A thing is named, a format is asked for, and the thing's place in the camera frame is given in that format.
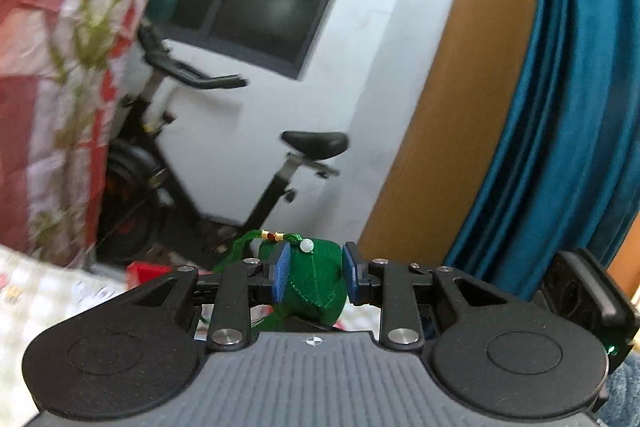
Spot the red printed backdrop cloth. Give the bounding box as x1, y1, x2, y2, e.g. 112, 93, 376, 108
0, 0, 197, 269

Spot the red strawberry print cardboard box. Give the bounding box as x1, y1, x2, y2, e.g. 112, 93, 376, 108
126, 261, 175, 286

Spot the wooden door panel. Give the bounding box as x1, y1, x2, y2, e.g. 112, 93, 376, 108
357, 0, 549, 266

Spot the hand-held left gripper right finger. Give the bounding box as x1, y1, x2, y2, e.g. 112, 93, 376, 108
342, 242, 512, 352

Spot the teal curtain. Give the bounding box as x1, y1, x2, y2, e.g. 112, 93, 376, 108
442, 0, 640, 304

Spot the black exercise bike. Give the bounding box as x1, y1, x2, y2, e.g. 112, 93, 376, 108
97, 22, 351, 274

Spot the green felt pouch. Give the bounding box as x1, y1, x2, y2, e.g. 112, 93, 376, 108
200, 229, 349, 334

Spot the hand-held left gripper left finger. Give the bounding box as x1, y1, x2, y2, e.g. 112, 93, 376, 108
114, 241, 292, 352

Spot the green checked tablecloth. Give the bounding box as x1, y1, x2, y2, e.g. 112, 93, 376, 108
0, 244, 386, 414

